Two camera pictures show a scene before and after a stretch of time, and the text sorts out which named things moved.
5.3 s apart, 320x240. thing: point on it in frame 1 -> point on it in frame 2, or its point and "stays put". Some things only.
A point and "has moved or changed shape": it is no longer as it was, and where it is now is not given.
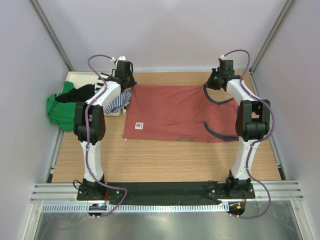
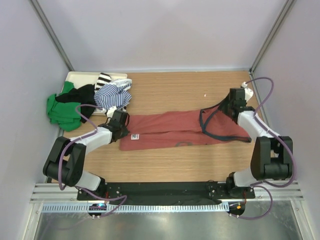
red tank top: (179, 113) has moved or changed shape
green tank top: (61, 113) stays put
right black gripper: (209, 83) -> (223, 106)
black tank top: (82, 94) stays put
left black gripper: (132, 82) -> (125, 132)
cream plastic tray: (77, 78) stays put
